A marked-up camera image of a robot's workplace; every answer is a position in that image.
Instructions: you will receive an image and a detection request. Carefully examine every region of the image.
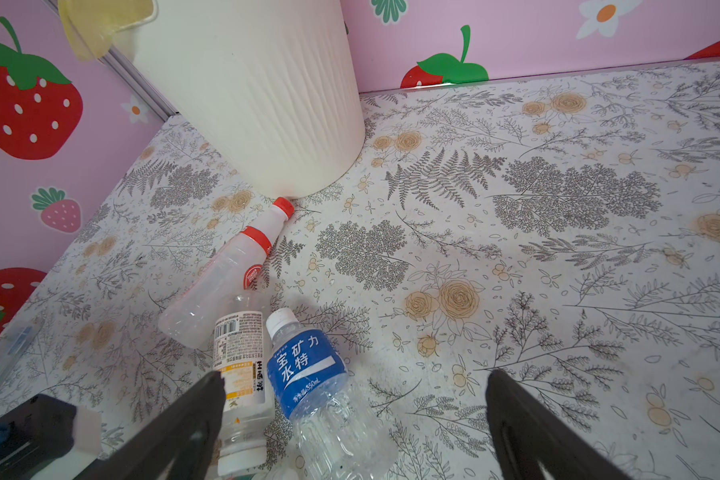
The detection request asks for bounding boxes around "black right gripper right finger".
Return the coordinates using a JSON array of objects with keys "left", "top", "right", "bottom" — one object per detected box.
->
[{"left": 485, "top": 370, "right": 629, "bottom": 480}]

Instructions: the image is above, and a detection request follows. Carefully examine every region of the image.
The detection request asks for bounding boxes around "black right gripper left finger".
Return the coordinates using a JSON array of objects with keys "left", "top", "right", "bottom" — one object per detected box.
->
[{"left": 78, "top": 371, "right": 225, "bottom": 479}]

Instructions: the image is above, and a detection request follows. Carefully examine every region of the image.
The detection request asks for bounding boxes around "clear bottle orange white label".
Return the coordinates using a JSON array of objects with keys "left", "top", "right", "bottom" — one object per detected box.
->
[{"left": 213, "top": 290, "right": 275, "bottom": 477}]

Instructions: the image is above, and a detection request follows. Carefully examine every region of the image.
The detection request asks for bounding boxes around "white bottle red cap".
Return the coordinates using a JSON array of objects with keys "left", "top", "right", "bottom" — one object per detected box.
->
[{"left": 157, "top": 197, "right": 295, "bottom": 349}]

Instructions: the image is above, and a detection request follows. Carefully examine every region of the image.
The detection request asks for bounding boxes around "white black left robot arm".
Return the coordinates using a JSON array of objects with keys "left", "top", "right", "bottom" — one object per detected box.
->
[{"left": 0, "top": 394, "right": 102, "bottom": 479}]

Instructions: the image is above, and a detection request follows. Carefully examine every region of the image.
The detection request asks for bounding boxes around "cream plastic waste bin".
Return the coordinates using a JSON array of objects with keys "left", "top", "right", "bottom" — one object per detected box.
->
[{"left": 114, "top": 1, "right": 365, "bottom": 198}]

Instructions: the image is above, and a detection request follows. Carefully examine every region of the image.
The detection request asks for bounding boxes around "yellow bin liner bag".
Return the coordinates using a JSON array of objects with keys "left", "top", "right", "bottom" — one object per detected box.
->
[{"left": 57, "top": 0, "right": 158, "bottom": 60}]

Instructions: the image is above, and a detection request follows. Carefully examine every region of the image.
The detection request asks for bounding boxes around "clear bottle blue Chinese label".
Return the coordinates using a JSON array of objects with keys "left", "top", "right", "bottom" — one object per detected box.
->
[{"left": 266, "top": 308, "right": 398, "bottom": 479}]

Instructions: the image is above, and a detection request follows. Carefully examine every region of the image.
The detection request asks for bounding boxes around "left aluminium corner post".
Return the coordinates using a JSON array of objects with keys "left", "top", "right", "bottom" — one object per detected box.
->
[{"left": 47, "top": 1, "right": 176, "bottom": 120}]

